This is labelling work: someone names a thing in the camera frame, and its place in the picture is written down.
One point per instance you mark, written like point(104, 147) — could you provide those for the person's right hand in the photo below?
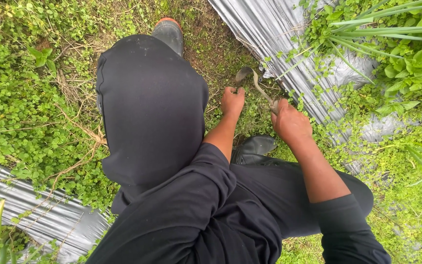
point(291, 123)

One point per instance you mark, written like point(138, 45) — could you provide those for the person's left hand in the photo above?
point(232, 103)

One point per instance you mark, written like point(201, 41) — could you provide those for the person's right fingers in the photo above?
point(277, 110)

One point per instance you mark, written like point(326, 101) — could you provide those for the person's left fingers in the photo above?
point(234, 90)

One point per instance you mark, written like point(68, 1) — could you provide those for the curved metal sickle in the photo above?
point(255, 83)

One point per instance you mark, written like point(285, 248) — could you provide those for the silver plastic mulch sheet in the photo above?
point(35, 212)
point(299, 55)

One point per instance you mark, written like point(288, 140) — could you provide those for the person's black trousers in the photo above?
point(152, 117)

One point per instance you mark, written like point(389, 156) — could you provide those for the black rubber boot orange sole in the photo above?
point(168, 33)

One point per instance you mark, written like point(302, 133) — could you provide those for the person's black long-sleeve shirt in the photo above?
point(211, 216)

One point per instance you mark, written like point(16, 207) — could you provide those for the green long-leaved plant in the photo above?
point(390, 40)

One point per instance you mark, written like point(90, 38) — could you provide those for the green ground-cover weeds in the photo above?
point(24, 110)

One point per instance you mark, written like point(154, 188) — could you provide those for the green onion plant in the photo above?
point(2, 242)

